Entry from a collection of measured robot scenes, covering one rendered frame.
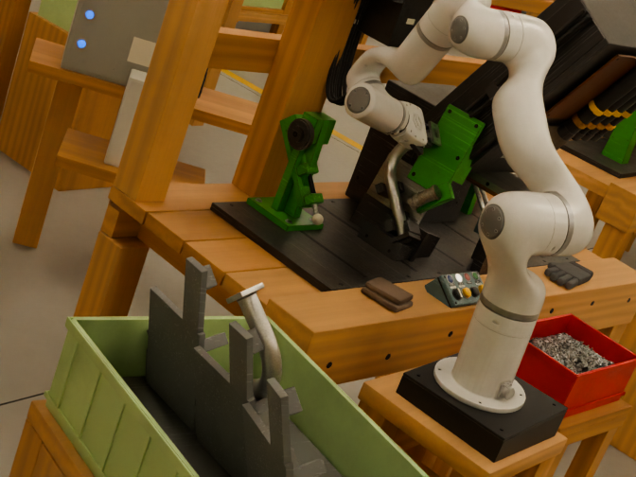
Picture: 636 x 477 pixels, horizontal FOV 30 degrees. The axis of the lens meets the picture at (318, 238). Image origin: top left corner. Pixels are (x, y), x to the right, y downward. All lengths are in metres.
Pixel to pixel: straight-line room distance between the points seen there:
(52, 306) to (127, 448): 2.31
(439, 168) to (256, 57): 0.52
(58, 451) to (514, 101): 1.05
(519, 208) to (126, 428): 0.82
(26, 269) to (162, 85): 1.77
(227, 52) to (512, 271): 0.98
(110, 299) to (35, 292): 1.33
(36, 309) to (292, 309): 1.78
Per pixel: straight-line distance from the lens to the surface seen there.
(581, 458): 2.99
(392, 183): 2.95
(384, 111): 2.70
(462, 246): 3.19
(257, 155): 3.00
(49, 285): 4.26
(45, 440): 2.04
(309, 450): 2.08
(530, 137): 2.28
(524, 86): 2.32
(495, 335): 2.30
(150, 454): 1.79
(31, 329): 3.95
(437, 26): 2.52
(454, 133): 2.93
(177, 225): 2.70
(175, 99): 2.68
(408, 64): 2.59
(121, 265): 2.83
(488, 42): 2.33
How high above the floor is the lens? 1.88
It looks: 20 degrees down
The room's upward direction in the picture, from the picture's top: 21 degrees clockwise
